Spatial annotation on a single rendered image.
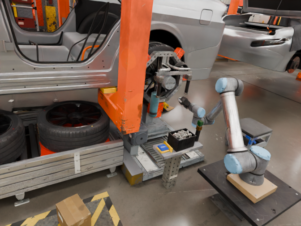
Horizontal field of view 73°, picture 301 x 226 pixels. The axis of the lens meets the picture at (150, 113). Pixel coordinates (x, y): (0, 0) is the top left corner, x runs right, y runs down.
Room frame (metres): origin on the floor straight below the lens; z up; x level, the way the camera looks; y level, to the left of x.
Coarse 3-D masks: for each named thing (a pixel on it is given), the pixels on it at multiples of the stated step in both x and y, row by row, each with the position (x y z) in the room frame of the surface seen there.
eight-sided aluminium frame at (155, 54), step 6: (150, 54) 2.04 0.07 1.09; (156, 54) 2.00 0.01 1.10; (162, 54) 2.04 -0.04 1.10; (168, 54) 2.08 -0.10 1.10; (174, 54) 2.12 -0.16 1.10; (150, 60) 1.97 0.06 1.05; (174, 60) 2.19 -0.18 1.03; (180, 60) 2.17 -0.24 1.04; (180, 78) 2.20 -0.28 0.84; (180, 84) 2.20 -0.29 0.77; (174, 90) 2.17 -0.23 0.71; (144, 96) 1.96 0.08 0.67; (162, 96) 2.15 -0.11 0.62; (168, 96) 2.13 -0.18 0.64
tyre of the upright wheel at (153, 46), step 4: (152, 44) 2.14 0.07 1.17; (156, 44) 2.12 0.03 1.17; (160, 44) 2.14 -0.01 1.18; (164, 44) 2.18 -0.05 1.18; (148, 48) 2.06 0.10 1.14; (152, 48) 2.07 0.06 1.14; (156, 48) 2.10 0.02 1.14; (160, 48) 2.13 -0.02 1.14; (164, 48) 2.15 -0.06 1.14; (168, 48) 2.18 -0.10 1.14; (172, 48) 2.21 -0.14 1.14; (148, 52) 2.05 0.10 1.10; (176, 76) 2.28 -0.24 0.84; (160, 96) 2.18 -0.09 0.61; (144, 100) 2.06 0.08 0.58
